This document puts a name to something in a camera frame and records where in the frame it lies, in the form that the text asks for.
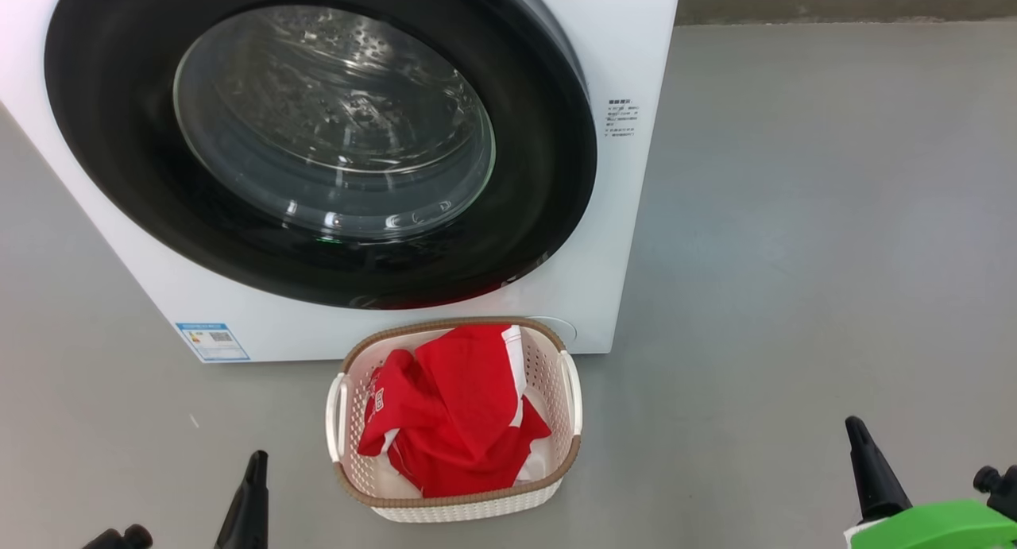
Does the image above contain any small printed text label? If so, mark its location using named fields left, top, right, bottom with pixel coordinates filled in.
left=605, top=98, right=638, bottom=138

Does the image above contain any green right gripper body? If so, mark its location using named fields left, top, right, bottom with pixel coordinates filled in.
left=844, top=499, right=1017, bottom=549

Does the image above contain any white front-load washing machine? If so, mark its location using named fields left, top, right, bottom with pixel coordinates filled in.
left=0, top=0, right=684, bottom=365

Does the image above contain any black round glass washer door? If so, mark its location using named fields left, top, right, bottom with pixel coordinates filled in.
left=44, top=0, right=598, bottom=310

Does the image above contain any stainless steel washing machine drum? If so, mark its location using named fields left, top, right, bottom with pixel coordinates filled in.
left=173, top=6, right=497, bottom=240

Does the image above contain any cream laundry basket brown rim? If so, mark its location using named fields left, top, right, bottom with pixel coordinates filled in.
left=325, top=317, right=583, bottom=524

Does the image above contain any red and white garment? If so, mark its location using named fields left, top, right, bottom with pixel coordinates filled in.
left=358, top=324, right=552, bottom=499

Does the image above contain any round white filter cover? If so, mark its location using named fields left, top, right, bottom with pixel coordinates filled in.
left=544, top=316, right=578, bottom=351

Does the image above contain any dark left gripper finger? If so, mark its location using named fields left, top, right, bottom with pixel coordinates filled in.
left=213, top=450, right=269, bottom=549

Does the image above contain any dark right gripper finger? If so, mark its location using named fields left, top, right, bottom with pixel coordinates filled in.
left=845, top=416, right=913, bottom=524

